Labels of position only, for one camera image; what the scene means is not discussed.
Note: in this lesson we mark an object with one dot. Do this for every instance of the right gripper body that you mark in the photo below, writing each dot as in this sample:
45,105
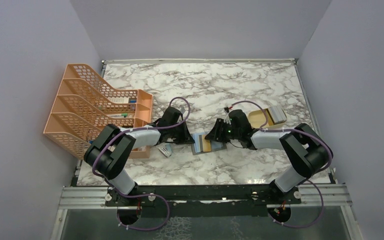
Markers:
236,134

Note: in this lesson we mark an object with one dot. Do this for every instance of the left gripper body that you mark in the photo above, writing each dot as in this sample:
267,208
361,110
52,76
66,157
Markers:
172,130

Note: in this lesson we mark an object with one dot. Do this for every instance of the grey card holder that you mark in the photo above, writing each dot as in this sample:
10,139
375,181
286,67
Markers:
196,148

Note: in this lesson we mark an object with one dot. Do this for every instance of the gold credit card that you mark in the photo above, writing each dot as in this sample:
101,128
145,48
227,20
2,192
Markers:
206,146

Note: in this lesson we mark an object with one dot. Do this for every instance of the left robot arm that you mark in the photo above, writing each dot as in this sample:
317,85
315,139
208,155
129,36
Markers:
109,152

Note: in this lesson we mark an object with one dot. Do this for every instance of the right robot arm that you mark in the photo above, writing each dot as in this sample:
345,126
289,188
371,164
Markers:
307,153

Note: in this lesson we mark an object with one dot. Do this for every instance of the yellow oval card tray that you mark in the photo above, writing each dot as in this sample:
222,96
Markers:
257,118

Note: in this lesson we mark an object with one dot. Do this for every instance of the small blue white clip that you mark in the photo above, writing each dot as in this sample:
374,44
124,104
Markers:
165,149

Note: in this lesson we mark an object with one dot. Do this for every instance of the orange mesh file organizer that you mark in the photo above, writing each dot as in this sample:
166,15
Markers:
85,103

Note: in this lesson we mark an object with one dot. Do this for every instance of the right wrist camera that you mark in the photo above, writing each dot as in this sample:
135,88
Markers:
229,114

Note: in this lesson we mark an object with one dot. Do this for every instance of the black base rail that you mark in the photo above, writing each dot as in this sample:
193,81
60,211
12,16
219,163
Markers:
158,201

